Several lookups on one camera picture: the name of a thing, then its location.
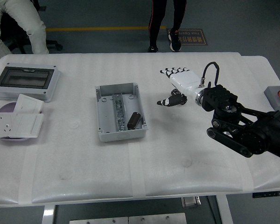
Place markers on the white table leg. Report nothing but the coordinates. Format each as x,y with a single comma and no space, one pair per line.
47,214
224,210

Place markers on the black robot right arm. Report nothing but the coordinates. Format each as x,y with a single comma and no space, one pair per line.
259,135

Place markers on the white foam mat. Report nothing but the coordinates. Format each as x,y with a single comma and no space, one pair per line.
177,151

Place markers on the person in black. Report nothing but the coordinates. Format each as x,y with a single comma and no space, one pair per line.
155,23

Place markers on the white wall socket panel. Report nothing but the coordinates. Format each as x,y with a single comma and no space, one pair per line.
2,126

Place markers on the grey distribution box dark window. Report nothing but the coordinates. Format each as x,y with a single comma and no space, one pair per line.
23,78

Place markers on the black table control panel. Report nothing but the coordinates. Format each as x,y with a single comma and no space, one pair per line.
270,194

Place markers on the person in white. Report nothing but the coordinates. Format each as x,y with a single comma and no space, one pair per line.
25,18

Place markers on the open grey junction box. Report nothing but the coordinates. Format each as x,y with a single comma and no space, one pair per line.
105,116

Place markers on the grey metal bracket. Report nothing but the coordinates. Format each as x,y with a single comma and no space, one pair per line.
191,202

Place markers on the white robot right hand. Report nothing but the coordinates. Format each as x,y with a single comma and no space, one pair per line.
184,79

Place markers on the black office chair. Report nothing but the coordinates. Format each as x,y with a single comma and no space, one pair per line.
54,45

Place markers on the white wall switch panel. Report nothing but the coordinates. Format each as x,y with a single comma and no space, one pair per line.
28,103
28,124

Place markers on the brown floor sign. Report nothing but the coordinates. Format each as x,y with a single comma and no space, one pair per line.
196,37

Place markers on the grey block base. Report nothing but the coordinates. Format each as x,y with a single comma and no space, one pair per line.
276,105

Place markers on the metal mounting rail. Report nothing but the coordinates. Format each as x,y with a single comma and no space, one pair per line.
119,112

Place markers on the purple round plate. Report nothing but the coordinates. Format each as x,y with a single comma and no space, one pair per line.
5,107

